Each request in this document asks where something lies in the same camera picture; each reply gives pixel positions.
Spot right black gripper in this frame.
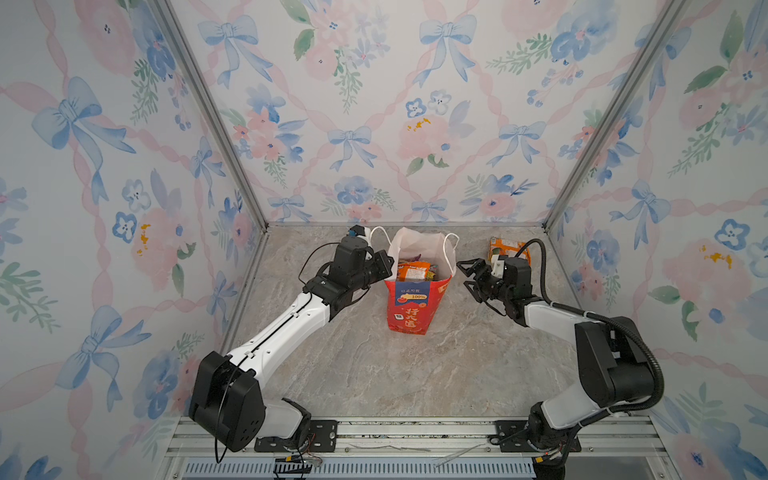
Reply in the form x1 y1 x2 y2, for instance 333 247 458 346
457 259 513 305

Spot red paper bag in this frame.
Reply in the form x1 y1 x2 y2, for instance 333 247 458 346
385 227 460 335

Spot orange snack pack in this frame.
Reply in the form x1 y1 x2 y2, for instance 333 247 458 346
396 261 437 282
487 237 525 261

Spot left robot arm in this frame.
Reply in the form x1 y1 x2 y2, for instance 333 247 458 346
189 225 394 452

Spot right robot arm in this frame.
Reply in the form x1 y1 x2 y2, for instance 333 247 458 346
457 257 665 463

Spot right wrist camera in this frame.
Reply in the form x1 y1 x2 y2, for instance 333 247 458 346
490 254 508 276

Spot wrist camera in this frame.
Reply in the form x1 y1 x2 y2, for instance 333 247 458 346
490 254 508 276
348 225 367 238

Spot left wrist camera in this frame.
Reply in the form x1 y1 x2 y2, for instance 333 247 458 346
348 225 367 238

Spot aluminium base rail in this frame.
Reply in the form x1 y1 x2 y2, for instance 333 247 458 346
155 416 681 479

